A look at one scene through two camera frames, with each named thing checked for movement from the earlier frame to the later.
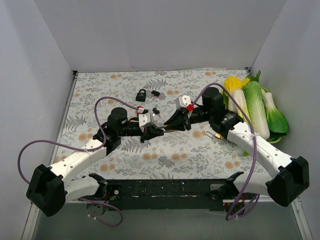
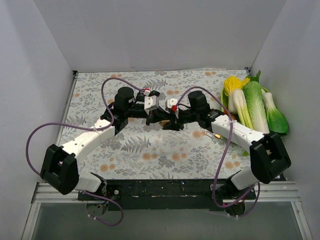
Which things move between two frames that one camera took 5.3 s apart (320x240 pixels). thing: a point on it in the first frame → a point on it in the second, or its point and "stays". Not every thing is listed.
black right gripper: (186, 121) stays
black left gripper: (145, 133) → (150, 115)
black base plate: (161, 195) stays
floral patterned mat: (202, 152) stays
